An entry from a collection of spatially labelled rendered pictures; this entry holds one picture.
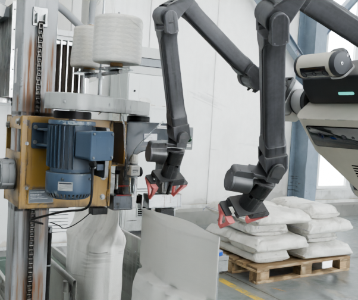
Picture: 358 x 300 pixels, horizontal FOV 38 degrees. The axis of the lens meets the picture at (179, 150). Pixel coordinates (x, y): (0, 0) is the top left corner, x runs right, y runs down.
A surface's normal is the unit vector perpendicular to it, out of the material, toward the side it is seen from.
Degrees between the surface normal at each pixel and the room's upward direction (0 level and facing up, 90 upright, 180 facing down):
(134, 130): 90
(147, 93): 90
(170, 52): 102
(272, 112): 117
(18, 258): 90
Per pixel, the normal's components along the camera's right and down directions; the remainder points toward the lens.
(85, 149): -0.58, 0.01
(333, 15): 0.21, 0.46
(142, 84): 0.51, 0.07
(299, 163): -0.86, -0.03
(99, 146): 0.82, 0.07
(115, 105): 0.93, 0.07
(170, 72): 0.33, 0.28
